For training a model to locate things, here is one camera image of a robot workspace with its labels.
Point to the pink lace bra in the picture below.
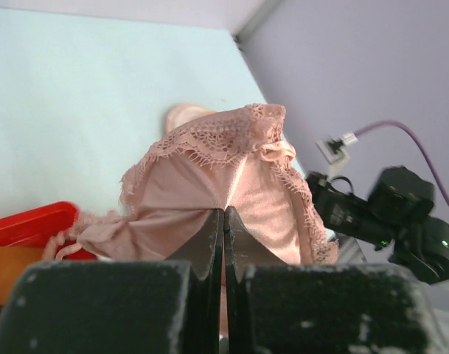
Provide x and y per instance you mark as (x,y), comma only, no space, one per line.
(237,158)

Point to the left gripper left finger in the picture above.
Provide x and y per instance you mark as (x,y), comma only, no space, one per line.
(168,306)

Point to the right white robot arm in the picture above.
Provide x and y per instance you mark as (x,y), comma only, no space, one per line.
(396,213)

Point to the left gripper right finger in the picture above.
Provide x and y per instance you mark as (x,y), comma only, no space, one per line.
(274,307)

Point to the red plastic bin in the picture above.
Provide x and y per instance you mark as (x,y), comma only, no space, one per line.
(28,234)

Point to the right aluminium frame post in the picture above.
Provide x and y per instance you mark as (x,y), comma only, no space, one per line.
(256,20)

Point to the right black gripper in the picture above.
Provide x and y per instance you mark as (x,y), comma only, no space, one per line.
(347,214)

